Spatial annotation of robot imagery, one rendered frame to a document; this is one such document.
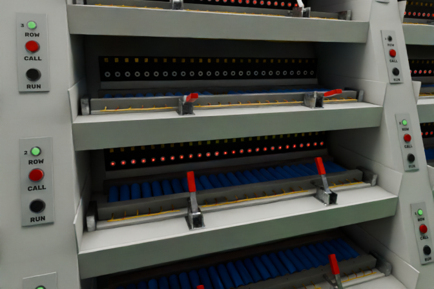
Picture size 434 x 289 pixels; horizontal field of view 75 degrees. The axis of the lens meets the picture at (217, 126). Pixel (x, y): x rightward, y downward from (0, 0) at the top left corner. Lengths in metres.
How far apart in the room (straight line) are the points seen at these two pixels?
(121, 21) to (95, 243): 0.36
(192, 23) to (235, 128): 0.20
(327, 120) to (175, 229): 0.36
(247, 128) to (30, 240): 0.37
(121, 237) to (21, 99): 0.25
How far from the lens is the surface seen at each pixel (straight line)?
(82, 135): 0.48
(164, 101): 0.53
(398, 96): 0.75
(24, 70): 0.51
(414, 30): 0.85
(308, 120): 0.59
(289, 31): 0.63
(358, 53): 0.76
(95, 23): 0.54
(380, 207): 0.69
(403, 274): 0.76
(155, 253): 0.50
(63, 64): 0.51
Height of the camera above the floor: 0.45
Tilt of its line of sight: 6 degrees up
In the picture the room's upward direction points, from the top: 6 degrees counter-clockwise
